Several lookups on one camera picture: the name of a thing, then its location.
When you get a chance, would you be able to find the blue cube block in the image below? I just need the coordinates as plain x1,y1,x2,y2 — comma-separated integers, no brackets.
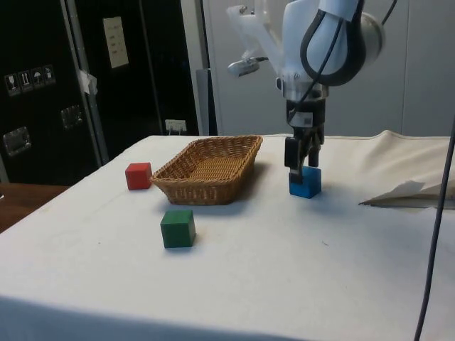
289,166,323,199

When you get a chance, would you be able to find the black cabinet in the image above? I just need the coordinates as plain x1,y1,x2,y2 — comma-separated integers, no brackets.
0,0,200,186

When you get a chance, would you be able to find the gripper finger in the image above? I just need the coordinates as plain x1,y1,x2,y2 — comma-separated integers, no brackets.
307,128,324,168
284,129,307,185

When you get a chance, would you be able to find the silver webcam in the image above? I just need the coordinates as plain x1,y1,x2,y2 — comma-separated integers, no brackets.
227,58,263,77

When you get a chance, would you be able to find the green cube block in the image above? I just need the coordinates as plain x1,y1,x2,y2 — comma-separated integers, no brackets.
159,209,197,249

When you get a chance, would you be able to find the white camera bracket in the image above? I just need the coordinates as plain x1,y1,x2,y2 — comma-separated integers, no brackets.
226,4,285,77

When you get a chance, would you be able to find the black cable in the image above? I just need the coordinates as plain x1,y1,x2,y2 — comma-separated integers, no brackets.
288,13,351,124
414,120,455,341

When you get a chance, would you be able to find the red cube block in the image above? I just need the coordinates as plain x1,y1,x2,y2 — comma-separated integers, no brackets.
124,162,153,190

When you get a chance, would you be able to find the wicker basket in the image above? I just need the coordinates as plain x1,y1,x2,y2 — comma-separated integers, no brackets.
151,134,264,206

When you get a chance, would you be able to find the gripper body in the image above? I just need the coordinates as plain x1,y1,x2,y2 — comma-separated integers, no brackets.
285,98,327,135

